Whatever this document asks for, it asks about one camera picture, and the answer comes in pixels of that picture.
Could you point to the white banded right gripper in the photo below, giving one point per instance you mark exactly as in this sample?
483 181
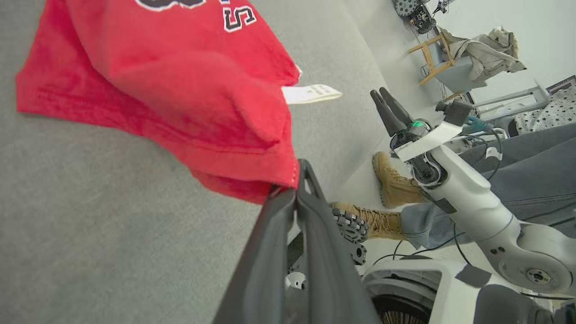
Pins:
427 141

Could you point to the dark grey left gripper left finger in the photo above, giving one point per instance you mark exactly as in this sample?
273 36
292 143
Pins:
256 279

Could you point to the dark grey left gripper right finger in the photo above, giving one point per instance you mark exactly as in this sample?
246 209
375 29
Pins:
328 270

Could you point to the red shorts with white stripe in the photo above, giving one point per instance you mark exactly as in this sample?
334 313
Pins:
180 90

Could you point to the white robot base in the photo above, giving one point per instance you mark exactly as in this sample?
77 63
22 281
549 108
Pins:
432 270

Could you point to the tan lace-up work boot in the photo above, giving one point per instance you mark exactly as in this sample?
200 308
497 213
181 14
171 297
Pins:
396 184
382 222

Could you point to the black electronic equipment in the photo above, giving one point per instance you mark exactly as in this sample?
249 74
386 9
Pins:
420 20

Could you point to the beige crumpled cloth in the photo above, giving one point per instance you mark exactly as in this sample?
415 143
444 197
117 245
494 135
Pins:
490 54

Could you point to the white low shelf unit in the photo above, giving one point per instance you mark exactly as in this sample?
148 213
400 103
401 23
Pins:
508 101

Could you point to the white star patterned bedding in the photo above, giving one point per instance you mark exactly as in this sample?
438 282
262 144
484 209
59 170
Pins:
553 110

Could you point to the grey-blue jeans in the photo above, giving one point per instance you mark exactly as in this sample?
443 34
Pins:
540 180

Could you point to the dark framed picture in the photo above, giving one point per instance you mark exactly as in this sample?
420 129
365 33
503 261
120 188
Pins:
562 84

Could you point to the wooden chair frame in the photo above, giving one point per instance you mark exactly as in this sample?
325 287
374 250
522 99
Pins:
427 60

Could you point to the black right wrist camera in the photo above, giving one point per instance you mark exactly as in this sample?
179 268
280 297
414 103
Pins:
456 112

